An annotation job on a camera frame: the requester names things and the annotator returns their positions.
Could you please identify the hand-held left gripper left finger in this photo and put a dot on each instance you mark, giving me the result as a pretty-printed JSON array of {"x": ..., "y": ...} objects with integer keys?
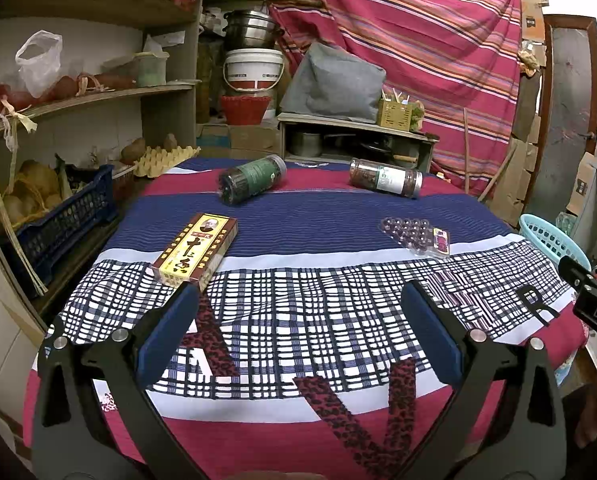
[{"x": 171, "y": 340}]

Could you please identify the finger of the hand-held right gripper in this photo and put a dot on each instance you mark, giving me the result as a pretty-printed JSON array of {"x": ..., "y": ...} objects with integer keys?
[{"x": 574, "y": 271}]

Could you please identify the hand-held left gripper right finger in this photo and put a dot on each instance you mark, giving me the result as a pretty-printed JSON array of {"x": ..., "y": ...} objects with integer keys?
[{"x": 433, "y": 345}]

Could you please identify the light blue plastic basket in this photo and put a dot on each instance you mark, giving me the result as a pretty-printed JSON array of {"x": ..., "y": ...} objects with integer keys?
[{"x": 553, "y": 245}]

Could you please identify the green plastic bag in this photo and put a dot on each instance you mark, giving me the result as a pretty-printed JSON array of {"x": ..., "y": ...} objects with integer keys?
[{"x": 564, "y": 222}]

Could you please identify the leaning cardboard sheet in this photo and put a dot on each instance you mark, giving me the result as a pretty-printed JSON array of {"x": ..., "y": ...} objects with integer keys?
[{"x": 580, "y": 185}]

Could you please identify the yellow medicine box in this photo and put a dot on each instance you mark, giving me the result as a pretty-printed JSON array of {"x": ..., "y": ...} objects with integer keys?
[{"x": 193, "y": 252}]

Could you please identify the pink blister card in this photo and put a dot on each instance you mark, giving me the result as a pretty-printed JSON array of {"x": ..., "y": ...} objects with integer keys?
[{"x": 441, "y": 242}]

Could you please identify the clear pill blister pack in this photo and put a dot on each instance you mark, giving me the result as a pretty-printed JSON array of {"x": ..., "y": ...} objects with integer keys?
[{"x": 406, "y": 232}]

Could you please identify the printed checked blanket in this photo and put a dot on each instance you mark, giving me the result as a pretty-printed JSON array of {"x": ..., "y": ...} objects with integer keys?
[{"x": 303, "y": 310}]

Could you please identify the dark blue plastic crate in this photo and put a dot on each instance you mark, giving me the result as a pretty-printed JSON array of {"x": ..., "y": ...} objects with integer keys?
[{"x": 63, "y": 225}]

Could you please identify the wooden framed door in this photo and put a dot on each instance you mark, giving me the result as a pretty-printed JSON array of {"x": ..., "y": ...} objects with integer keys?
[{"x": 568, "y": 110}]

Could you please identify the wooden stick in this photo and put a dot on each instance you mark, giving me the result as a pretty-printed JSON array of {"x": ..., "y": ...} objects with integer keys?
[{"x": 467, "y": 150}]

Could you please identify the white label jar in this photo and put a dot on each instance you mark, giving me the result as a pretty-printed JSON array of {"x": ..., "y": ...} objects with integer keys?
[{"x": 383, "y": 177}]

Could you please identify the cardboard egg tray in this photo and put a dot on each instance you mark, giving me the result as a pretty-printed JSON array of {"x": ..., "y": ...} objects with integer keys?
[{"x": 168, "y": 160}]

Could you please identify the green label jar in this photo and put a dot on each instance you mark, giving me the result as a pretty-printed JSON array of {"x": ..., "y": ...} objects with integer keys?
[{"x": 253, "y": 177}]

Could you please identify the brown potato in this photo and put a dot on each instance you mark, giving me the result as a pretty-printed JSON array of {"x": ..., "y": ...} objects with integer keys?
[
  {"x": 133, "y": 150},
  {"x": 171, "y": 142}
]

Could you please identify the dark frying pan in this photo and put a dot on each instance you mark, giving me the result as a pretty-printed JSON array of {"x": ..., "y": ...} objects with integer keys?
[{"x": 383, "y": 152}]

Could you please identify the yellow net bag of potatoes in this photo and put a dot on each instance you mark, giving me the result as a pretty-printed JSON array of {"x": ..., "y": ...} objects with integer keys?
[{"x": 31, "y": 185}]

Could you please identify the brown cardboard box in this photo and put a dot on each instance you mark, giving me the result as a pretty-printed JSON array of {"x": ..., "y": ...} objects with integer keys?
[{"x": 238, "y": 140}]

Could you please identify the beige hanging bundle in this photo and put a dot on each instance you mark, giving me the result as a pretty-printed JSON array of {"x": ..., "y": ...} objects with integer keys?
[{"x": 528, "y": 60}]

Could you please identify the green leafy vegetables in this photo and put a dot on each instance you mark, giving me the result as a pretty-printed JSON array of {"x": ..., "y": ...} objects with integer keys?
[{"x": 418, "y": 115}]

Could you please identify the low wooden cabinet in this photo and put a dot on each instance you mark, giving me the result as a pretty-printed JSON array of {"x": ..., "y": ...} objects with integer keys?
[{"x": 353, "y": 127}]

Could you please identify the small steel pot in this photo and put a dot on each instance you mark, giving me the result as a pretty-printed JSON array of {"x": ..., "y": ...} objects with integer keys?
[{"x": 306, "y": 145}]

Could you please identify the red plastic basin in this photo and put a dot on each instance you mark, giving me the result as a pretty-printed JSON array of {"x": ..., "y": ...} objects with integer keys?
[{"x": 246, "y": 110}]

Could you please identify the wooden shelf unit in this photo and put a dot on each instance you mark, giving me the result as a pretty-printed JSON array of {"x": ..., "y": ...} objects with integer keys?
[{"x": 103, "y": 92}]

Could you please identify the hanging cardboard box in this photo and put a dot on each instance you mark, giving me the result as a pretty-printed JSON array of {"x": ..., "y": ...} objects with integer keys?
[{"x": 533, "y": 12}]

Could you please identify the pale green plastic container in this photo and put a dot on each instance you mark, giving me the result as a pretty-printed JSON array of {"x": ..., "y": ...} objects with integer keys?
[{"x": 153, "y": 69}]

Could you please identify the red net bags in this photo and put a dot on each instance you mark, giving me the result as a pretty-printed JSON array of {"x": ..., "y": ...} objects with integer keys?
[{"x": 63, "y": 87}]

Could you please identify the grey pillow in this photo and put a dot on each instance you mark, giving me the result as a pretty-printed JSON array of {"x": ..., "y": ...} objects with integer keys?
[{"x": 333, "y": 85}]

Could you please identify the red striped curtain cloth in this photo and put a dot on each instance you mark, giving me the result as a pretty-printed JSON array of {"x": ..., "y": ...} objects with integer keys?
[{"x": 403, "y": 50}]

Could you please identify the white plastic bucket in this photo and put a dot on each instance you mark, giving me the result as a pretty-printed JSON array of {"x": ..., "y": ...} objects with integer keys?
[{"x": 253, "y": 70}]

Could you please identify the white plastic bag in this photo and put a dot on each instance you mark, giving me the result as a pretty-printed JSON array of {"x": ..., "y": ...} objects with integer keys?
[{"x": 38, "y": 65}]

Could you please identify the large steel pot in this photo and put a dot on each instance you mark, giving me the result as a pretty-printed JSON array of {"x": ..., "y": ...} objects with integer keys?
[{"x": 251, "y": 30}]

